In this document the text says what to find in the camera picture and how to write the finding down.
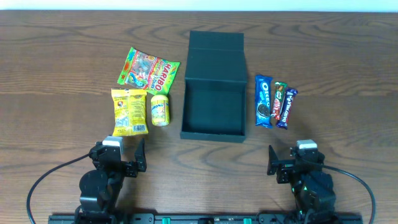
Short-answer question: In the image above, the right black cable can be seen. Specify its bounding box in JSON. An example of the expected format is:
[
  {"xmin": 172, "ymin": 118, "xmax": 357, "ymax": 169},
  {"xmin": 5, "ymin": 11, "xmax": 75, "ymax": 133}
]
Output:
[{"xmin": 322, "ymin": 164, "xmax": 377, "ymax": 224}]

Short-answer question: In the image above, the left black cable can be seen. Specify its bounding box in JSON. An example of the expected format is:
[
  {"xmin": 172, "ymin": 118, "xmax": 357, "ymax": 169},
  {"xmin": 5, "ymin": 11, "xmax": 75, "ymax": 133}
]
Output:
[{"xmin": 26, "ymin": 152, "xmax": 91, "ymax": 224}]

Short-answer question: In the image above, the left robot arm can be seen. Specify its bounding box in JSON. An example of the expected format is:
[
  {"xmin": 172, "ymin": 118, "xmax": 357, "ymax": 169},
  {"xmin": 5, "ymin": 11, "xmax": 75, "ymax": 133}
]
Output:
[{"xmin": 73, "ymin": 136, "xmax": 147, "ymax": 224}]

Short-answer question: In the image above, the black cable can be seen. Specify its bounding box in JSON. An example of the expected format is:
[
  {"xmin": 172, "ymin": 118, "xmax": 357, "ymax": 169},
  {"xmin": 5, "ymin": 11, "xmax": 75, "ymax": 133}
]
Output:
[
  {"xmin": 26, "ymin": 152, "xmax": 91, "ymax": 224},
  {"xmin": 322, "ymin": 164, "xmax": 377, "ymax": 224}
]

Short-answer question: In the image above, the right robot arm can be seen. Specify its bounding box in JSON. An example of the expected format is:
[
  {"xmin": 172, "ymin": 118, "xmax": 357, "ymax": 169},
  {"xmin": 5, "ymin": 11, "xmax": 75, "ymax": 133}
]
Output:
[{"xmin": 267, "ymin": 140, "xmax": 341, "ymax": 224}]

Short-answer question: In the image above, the purple Dairy Milk bar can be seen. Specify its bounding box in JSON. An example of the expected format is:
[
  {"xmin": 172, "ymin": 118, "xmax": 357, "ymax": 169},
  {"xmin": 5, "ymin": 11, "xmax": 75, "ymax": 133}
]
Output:
[{"xmin": 276, "ymin": 88, "xmax": 298, "ymax": 129}]

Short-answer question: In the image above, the blue Oreo cookie pack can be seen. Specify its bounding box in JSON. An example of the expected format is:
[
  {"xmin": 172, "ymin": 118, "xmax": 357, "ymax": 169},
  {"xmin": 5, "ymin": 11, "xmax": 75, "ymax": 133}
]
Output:
[{"xmin": 255, "ymin": 75, "xmax": 272, "ymax": 128}]

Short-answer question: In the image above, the dark green gift box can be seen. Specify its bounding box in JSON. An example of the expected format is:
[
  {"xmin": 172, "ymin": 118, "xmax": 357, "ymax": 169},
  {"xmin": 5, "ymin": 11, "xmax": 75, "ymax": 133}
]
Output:
[{"xmin": 180, "ymin": 30, "xmax": 248, "ymax": 143}]

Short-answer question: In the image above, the yellow snack bag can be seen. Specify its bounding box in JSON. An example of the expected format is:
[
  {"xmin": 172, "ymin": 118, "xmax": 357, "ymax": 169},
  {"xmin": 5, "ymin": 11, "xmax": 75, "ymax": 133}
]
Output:
[{"xmin": 111, "ymin": 89, "xmax": 149, "ymax": 136}]

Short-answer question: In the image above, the red KitKat bar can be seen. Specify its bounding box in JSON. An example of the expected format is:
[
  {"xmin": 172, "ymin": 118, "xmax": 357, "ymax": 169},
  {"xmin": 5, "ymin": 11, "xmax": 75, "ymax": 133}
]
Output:
[{"xmin": 271, "ymin": 82, "xmax": 287, "ymax": 120}]

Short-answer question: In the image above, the yellow Mentos bottle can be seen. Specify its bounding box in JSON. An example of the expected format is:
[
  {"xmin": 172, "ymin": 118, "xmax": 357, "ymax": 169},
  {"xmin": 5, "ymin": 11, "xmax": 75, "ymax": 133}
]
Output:
[{"xmin": 150, "ymin": 95, "xmax": 170, "ymax": 127}]

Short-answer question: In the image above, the Haribo sour worms bag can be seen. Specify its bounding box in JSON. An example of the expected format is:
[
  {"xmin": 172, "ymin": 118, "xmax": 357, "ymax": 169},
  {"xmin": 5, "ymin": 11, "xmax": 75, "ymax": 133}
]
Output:
[{"xmin": 117, "ymin": 47, "xmax": 180, "ymax": 95}]

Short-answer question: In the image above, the black mounting rail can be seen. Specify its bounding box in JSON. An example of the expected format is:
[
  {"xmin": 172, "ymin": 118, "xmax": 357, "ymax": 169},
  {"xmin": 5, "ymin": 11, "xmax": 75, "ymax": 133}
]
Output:
[{"xmin": 48, "ymin": 213, "xmax": 364, "ymax": 224}]

